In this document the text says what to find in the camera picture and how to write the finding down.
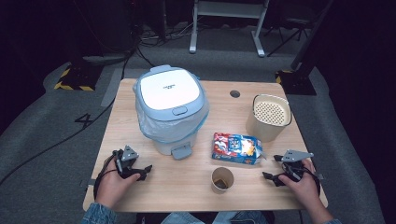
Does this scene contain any left hand-held gripper cable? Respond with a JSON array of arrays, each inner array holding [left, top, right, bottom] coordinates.
[[92, 155, 120, 200]]

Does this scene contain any person's right hand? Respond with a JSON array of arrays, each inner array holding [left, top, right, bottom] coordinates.
[[277, 159, 320, 213]]

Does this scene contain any brown paper cup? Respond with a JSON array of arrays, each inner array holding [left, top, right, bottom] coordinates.
[[210, 166, 235, 195]]

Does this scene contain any black stand with slanted pole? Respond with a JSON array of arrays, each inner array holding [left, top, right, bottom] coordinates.
[[275, 0, 334, 96]]

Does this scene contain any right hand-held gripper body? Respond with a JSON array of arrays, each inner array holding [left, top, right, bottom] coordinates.
[[280, 149, 315, 183]]

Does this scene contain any person's left hand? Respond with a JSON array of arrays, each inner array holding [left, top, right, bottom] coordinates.
[[95, 157, 142, 209]]

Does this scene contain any black tripod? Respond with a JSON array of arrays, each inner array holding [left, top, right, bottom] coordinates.
[[263, 15, 313, 58]]

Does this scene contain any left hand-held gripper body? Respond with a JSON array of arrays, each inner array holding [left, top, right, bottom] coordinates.
[[112, 145, 141, 180]]

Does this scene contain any beige strainer bucket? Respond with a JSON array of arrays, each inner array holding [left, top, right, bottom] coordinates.
[[245, 93, 293, 144]]

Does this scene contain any white and blue pedal bin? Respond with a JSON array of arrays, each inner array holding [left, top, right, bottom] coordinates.
[[133, 64, 210, 161]]

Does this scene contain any bundle of floor cables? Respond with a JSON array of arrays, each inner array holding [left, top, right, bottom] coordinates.
[[136, 21, 195, 49]]

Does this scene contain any black stand base hazard tape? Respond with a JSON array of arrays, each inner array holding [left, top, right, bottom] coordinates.
[[53, 62, 105, 92]]

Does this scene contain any white metal desk frame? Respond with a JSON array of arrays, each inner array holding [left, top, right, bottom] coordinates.
[[189, 0, 271, 58]]

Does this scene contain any colourful snack carton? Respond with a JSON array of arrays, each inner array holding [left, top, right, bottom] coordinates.
[[211, 132, 267, 166]]

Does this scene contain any hand-held gripper cable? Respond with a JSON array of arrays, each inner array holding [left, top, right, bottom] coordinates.
[[303, 166, 322, 195], [92, 155, 120, 200]]

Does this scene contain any translucent plastic bin liner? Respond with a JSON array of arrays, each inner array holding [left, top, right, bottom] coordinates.
[[134, 74, 210, 145]]

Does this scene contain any right hand-held gripper cable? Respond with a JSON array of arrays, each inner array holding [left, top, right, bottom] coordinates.
[[303, 166, 322, 195]]

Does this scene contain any long black floor cable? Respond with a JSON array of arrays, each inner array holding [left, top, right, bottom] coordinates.
[[0, 46, 132, 186]]

